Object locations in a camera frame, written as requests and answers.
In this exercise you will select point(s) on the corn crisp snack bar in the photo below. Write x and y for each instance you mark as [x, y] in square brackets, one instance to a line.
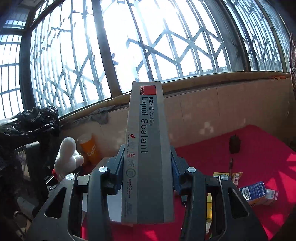
[235, 177]

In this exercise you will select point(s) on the black pen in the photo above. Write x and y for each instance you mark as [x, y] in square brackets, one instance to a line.
[230, 167]

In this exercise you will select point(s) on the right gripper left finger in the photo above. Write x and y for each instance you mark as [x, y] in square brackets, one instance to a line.
[60, 216]

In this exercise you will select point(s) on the black plastic bag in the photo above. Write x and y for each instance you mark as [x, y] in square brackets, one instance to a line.
[34, 125]

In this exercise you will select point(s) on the blue white medicine box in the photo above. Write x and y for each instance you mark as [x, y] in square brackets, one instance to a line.
[254, 193]

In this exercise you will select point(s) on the grey liquid sealant box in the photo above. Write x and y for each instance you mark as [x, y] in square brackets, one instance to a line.
[147, 186]

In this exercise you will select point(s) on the red cloth table mat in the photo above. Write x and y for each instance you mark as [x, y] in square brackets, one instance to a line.
[262, 157]

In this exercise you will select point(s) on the yellow bamboo tissue pack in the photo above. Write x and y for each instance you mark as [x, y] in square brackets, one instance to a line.
[209, 212]

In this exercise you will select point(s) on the small white red box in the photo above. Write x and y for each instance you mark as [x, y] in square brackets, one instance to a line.
[271, 197]

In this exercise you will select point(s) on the white yellow medicine box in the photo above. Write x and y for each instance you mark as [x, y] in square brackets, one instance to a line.
[217, 174]

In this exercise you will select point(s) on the grey rag on sill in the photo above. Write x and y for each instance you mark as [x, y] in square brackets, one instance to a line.
[99, 116]

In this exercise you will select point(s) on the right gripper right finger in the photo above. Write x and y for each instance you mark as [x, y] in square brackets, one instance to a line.
[215, 208]

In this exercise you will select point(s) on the white plush dog toy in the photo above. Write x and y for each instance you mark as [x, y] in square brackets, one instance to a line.
[67, 160]

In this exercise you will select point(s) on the orange coco paper cup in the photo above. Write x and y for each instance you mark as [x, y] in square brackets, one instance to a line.
[90, 148]

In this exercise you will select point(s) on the black cube power adapter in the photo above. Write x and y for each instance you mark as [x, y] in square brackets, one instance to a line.
[234, 144]

